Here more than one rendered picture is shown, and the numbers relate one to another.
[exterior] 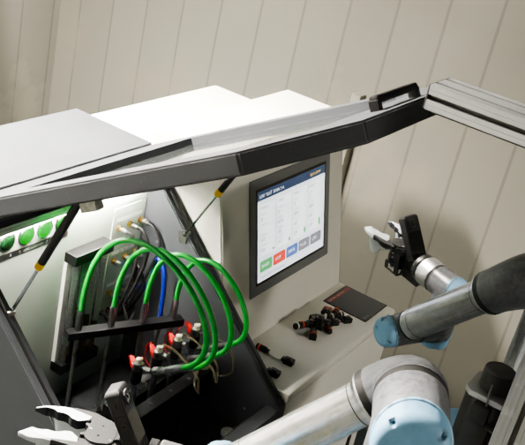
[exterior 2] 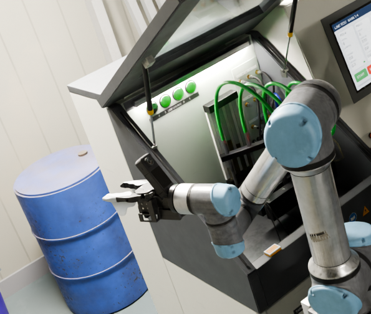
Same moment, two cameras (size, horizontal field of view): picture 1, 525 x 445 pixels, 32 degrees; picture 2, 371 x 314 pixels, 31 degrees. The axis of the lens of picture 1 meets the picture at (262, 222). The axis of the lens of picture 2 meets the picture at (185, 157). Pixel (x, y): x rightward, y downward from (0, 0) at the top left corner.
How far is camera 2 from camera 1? 80 cm
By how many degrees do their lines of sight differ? 31
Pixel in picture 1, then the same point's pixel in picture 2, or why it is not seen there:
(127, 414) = (149, 171)
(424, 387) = (300, 95)
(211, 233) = (300, 64)
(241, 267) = (335, 81)
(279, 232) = (366, 49)
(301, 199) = not seen: outside the picture
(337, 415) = not seen: hidden behind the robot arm
